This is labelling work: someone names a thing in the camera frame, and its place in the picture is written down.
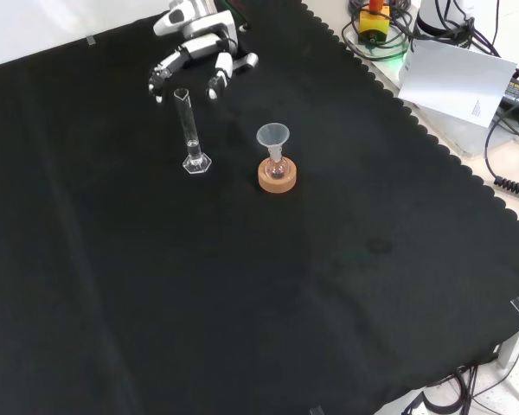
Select black cable with ribbed sleeve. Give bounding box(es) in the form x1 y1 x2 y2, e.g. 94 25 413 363
484 110 519 198

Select round cork ring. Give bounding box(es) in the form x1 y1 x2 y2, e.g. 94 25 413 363
257 157 298 195

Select clear glass graduated cylinder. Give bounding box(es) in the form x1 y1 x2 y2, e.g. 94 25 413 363
173 87 213 176

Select black bench cloth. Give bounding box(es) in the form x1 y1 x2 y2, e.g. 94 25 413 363
0 0 519 415

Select clear plastic funnel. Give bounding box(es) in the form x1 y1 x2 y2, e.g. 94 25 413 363
255 122 292 161

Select white robot mount block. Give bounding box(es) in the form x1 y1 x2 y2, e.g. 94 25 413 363
396 42 499 157

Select black floor cables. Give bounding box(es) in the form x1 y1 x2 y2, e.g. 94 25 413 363
400 364 519 415

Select pale board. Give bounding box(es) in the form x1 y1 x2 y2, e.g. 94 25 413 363
397 38 519 130

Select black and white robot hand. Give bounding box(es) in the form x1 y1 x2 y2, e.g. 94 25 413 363
147 0 260 104

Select small round-bottom glass flask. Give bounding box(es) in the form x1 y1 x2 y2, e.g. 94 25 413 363
266 146 290 181

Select yellow stop button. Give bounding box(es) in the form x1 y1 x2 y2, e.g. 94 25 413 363
357 0 392 47

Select white frame post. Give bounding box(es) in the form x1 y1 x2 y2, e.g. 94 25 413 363
496 320 519 369

